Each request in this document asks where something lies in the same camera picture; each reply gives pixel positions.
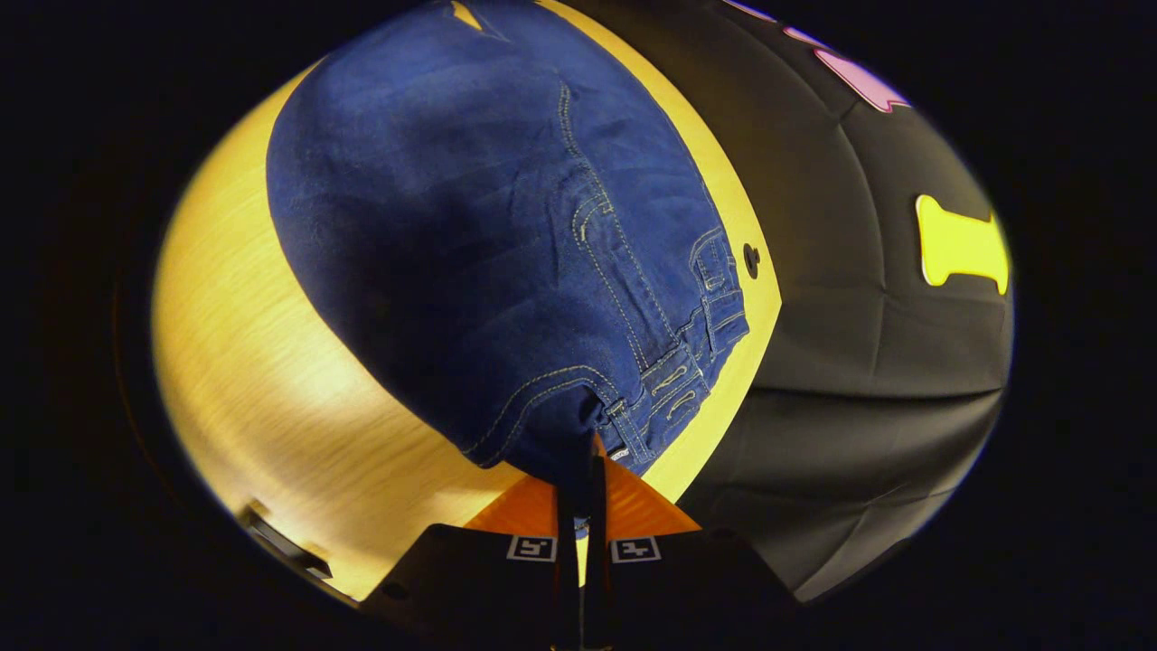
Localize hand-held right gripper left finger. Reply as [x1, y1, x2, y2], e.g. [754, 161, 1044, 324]
[360, 441, 581, 651]

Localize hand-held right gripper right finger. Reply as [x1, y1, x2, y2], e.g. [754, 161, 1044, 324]
[583, 432, 805, 651]

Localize blue jeans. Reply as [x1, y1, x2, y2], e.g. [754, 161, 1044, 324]
[265, 0, 751, 539]

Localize black backdrop cloth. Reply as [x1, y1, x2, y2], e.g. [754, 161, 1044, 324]
[560, 0, 1015, 605]

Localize black table edge bracket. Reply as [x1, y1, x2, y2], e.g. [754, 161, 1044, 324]
[238, 500, 334, 580]

